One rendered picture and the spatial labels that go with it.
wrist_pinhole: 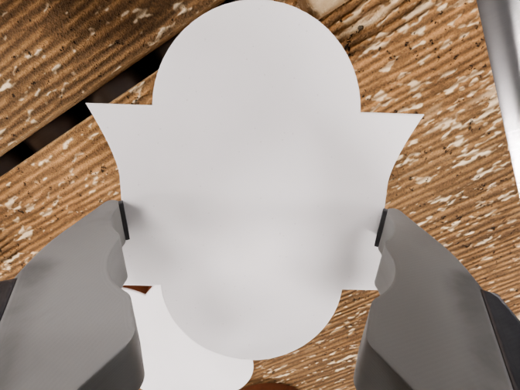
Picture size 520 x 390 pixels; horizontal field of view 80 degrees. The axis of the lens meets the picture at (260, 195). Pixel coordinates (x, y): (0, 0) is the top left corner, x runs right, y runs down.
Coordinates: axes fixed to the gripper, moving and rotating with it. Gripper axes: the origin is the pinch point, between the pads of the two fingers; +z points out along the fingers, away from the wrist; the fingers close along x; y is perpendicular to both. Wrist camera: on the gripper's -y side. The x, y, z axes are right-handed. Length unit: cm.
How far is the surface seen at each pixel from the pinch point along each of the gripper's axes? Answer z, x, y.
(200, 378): 3.9, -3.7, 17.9
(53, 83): 5.2, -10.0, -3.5
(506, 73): 7.0, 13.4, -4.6
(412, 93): 5.3, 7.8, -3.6
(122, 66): 5.3, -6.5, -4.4
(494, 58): 7.1, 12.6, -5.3
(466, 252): 5.3, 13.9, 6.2
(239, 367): 3.9, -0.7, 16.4
